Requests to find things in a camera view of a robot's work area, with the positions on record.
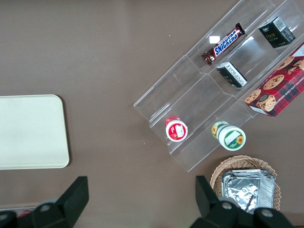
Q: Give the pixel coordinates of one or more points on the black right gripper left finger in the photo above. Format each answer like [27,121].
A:
[64,209]

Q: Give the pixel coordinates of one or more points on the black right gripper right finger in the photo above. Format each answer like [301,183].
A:
[211,209]

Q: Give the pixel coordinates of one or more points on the aluminium foil tray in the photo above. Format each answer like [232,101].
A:
[251,190]

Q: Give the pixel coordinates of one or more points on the light wicker basket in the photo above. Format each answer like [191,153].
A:
[237,162]

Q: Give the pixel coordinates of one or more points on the beige plastic tray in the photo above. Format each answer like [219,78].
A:
[31,130]

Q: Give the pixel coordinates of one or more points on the green lid sunflower cup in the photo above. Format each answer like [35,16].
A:
[231,139]

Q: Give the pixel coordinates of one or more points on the red lid yogurt cup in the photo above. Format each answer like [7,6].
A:
[177,130]

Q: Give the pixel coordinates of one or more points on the clear acrylic stepped stand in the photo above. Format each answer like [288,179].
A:
[202,99]

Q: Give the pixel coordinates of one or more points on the black cosmetic box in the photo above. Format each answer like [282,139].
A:
[231,74]
[276,33]

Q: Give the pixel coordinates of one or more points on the red plaid cookie box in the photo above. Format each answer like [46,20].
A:
[280,88]

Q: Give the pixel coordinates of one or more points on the Snickers chocolate bar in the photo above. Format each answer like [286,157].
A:
[224,45]

